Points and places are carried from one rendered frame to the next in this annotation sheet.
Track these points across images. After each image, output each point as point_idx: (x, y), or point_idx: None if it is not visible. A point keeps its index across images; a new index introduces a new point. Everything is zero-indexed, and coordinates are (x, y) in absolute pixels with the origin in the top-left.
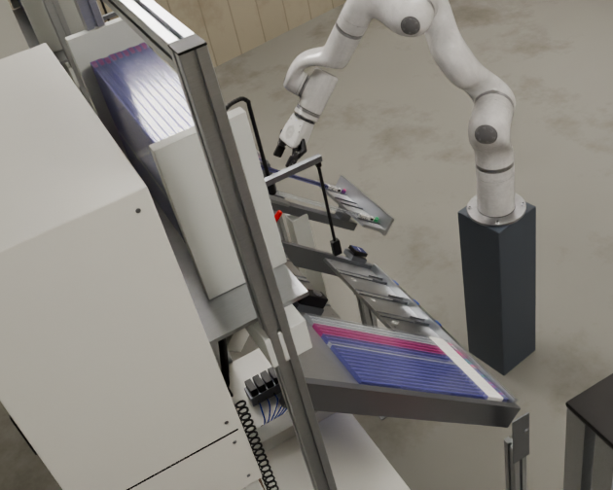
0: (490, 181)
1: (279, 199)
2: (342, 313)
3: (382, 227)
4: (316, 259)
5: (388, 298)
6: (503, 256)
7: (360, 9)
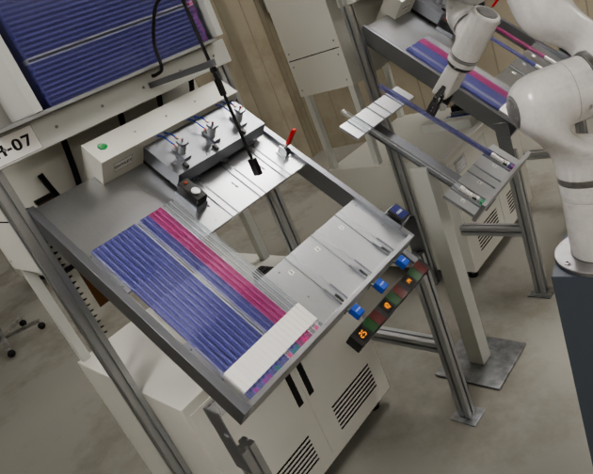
0: (562, 197)
1: (352, 131)
2: (559, 322)
3: (474, 212)
4: (344, 197)
5: (349, 261)
6: (568, 318)
7: None
